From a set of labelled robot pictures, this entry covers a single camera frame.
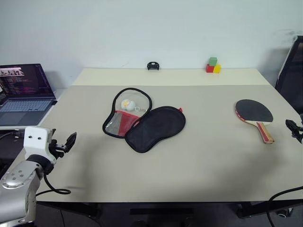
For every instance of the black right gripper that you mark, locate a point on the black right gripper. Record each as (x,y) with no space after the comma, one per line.
(299,134)

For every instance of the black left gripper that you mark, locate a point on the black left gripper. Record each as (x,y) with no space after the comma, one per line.
(58,149)

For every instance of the black and red paddle case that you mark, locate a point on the black and red paddle case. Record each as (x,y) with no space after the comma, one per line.
(154,128)

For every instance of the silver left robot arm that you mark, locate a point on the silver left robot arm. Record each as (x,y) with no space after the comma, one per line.
(16,179)

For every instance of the black office chair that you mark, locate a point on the black office chair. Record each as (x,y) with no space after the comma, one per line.
(292,75)

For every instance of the open grey laptop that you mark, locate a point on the open grey laptop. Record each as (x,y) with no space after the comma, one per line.
(26,99)

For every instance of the white ping pong ball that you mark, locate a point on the white ping pong ball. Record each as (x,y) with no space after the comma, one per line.
(127,104)

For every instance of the chair caster wheel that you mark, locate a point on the chair caster wheel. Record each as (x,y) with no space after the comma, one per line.
(284,212)

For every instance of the yellow cube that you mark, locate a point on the yellow cube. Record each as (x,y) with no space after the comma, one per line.
(217,69)

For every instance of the red cube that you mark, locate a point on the red cube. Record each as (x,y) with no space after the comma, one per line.
(209,68)

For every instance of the green cube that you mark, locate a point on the green cube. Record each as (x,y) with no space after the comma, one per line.
(213,61)

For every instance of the small black clip object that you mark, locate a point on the small black clip object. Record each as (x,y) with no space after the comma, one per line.
(153,66)

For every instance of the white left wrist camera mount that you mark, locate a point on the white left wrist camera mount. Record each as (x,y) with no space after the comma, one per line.
(35,142)

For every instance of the black table frame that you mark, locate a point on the black table frame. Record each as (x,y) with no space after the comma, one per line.
(163,211)

